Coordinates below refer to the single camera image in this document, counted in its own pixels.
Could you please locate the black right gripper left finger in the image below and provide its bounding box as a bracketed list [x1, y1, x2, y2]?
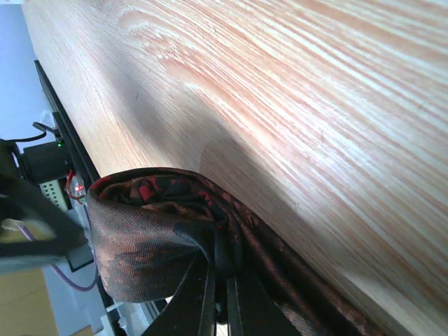
[144, 255, 216, 336]

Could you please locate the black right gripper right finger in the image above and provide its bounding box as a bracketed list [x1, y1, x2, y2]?
[227, 266, 298, 336]

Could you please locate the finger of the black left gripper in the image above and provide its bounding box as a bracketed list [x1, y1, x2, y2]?
[1, 140, 87, 274]

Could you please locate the brown red patterned tie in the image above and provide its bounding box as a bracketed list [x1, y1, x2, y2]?
[87, 168, 380, 335]

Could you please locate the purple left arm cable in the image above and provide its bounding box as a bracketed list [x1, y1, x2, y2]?
[17, 202, 101, 292]

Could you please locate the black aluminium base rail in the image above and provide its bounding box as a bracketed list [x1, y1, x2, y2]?
[33, 59, 148, 336]

